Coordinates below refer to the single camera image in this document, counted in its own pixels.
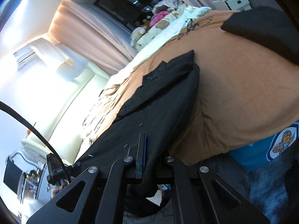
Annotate cream padded headboard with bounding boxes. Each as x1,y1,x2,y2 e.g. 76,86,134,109
50,61,110,166

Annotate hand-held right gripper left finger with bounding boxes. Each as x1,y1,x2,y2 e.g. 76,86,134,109
26,133,148,224

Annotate pink cloth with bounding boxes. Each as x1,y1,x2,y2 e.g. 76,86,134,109
149,10,170,26

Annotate white air conditioner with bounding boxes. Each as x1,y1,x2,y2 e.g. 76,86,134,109
13,47,39,70

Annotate person's legs in grey pants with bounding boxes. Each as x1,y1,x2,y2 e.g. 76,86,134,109
184,155,251,206

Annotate folded black clothes pile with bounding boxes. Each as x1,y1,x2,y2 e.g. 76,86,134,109
221,5,299,63

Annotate brown duvet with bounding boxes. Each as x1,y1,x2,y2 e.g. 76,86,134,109
79,9,299,166

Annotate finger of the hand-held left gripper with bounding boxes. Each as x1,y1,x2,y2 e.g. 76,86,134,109
67,161,82,171

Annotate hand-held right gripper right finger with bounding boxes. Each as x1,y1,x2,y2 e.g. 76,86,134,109
156,155,270,224

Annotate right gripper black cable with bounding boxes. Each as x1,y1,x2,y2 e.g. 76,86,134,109
0,101,72,183

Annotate person's left hand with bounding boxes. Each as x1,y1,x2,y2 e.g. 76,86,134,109
50,178,75,200

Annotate white teddy bear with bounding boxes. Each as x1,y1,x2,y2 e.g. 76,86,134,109
135,5,187,52

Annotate folded white pillow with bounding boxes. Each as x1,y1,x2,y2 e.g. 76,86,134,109
21,138,47,155

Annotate grey fluffy rug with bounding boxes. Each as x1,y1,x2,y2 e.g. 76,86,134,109
245,142,299,224

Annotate white nightstand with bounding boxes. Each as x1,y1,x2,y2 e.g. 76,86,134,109
212,0,253,11

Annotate beige plush toy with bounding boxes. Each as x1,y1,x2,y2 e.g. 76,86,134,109
130,27,147,47

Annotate pale green blanket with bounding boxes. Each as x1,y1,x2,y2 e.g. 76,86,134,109
109,5,213,91

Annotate floral clothes pile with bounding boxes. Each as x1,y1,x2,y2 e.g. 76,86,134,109
153,0,185,13

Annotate black rectangular panel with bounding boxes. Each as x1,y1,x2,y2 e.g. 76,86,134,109
3,156,24,195

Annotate black button shirt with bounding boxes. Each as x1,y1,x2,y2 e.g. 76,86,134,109
73,50,201,199

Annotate dark hanging coat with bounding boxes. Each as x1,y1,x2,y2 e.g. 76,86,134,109
95,0,131,14

